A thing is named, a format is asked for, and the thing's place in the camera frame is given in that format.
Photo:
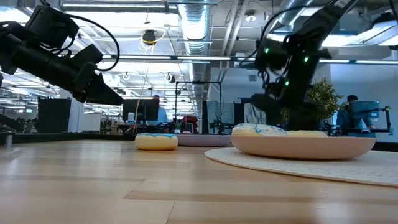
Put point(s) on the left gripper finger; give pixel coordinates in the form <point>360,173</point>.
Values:
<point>104,95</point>

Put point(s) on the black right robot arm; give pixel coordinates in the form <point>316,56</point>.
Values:
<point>314,25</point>

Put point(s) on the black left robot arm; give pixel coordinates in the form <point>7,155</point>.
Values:
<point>7,46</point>

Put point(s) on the blue iced donut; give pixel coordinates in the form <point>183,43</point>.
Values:
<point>156,143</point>

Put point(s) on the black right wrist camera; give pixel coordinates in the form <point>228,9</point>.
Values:
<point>270,56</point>

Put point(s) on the dark narrow panel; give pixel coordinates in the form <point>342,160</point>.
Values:
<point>238,115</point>

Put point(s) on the blue donut white drizzle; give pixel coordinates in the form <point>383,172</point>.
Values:
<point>258,130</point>

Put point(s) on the person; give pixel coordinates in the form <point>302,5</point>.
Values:
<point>161,115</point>
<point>343,118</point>

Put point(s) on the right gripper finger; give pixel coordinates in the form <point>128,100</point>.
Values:
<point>264,104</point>

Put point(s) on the white round woven placemat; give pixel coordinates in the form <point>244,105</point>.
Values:
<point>342,171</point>

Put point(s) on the overhead light bar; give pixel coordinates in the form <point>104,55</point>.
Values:
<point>202,58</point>

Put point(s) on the pink bowl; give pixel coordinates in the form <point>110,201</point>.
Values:
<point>301,148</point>

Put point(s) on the blue screen monitor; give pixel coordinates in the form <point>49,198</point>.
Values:
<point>363,109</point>

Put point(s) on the purple plate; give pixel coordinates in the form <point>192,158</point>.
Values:
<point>203,140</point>

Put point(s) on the mint green donut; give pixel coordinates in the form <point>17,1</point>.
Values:
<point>306,134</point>

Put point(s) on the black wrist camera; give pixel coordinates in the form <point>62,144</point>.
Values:
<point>53,25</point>
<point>270,56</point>

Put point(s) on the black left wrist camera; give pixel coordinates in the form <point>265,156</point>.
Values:
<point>53,25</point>

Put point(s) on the potted green plant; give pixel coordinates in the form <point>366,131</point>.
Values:
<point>325,96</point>

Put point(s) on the red chair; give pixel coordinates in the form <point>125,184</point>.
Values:
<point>189,122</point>

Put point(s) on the white blue patterned cloth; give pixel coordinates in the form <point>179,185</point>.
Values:
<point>255,116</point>

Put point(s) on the ceiling dome sensor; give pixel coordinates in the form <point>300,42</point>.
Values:
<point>250,17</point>

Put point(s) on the metal cylinder post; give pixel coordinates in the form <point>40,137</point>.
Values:
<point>8,140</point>

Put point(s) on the black partition panel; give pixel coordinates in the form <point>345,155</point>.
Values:
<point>53,115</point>

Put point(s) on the black computer monitor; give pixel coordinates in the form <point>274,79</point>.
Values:
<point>146,109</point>

